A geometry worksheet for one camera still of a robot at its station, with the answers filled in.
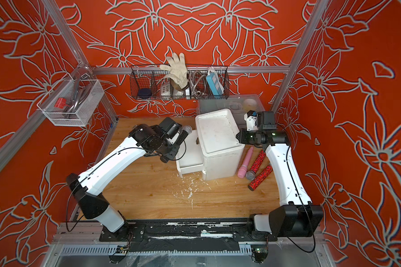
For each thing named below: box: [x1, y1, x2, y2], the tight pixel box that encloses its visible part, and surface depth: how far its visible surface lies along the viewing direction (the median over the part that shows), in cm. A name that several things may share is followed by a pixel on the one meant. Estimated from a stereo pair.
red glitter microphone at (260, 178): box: [247, 164, 274, 192], surface depth 87 cm
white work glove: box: [159, 52, 189, 91], surface depth 90 cm
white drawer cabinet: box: [195, 108, 246, 181], surface depth 82 cm
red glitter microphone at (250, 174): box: [245, 150, 267, 181], surface depth 92 cm
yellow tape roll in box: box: [243, 98, 258, 112], surface depth 105 cm
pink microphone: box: [237, 146, 254, 179], surface depth 92 cm
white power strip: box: [160, 82, 171, 101], surface depth 95 cm
